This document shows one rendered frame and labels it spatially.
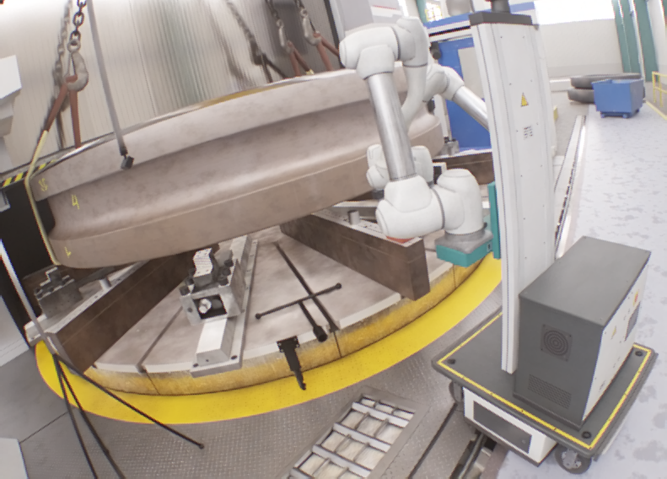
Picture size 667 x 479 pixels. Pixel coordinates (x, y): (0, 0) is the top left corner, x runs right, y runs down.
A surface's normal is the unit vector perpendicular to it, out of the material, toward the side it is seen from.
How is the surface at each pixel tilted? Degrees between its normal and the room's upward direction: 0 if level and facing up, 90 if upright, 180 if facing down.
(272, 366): 90
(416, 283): 90
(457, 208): 87
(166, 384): 90
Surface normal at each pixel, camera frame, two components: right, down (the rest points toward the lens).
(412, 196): 0.03, 0.11
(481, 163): -0.25, 0.38
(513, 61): 0.51, 0.18
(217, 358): 0.13, 0.31
